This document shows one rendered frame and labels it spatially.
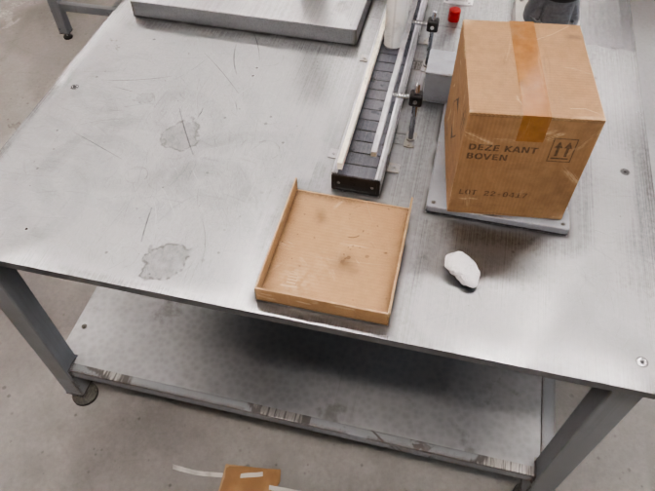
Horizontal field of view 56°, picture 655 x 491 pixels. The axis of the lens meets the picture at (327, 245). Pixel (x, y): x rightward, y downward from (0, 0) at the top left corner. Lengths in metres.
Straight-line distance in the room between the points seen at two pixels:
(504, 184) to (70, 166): 0.97
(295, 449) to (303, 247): 0.84
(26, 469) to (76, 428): 0.17
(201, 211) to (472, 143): 0.59
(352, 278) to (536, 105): 0.47
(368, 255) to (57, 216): 0.68
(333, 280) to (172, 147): 0.54
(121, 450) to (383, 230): 1.13
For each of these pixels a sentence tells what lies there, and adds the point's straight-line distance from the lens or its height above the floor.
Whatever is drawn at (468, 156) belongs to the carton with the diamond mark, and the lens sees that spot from 1.22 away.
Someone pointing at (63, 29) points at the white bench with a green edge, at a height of 0.06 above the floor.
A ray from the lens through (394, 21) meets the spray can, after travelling 1.66.
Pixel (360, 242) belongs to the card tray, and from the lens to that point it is 1.28.
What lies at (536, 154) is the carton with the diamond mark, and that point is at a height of 1.03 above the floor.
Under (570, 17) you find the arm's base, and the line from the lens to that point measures 1.88.
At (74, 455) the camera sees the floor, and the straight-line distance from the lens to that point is 2.09.
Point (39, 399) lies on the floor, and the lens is 2.21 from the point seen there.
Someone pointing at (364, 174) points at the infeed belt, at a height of 0.88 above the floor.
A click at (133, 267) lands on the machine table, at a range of 1.30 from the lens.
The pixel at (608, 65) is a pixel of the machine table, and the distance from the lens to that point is 1.88.
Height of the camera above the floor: 1.83
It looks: 52 degrees down
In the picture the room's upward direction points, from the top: straight up
